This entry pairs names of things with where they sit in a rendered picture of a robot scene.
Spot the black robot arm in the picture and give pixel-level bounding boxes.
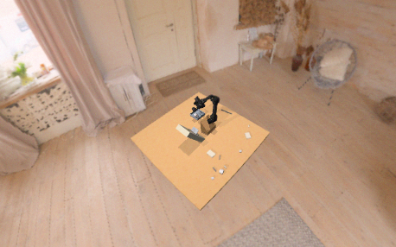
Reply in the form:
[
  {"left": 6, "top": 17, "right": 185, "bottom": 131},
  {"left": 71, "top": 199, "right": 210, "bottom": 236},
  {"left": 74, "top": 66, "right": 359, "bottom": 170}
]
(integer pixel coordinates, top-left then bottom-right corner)
[{"left": 194, "top": 94, "right": 220, "bottom": 124}]

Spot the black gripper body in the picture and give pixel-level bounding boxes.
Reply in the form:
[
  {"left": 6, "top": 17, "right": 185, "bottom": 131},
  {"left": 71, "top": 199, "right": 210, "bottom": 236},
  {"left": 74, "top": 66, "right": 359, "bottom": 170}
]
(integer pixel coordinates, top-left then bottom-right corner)
[{"left": 192, "top": 104, "right": 201, "bottom": 112}]

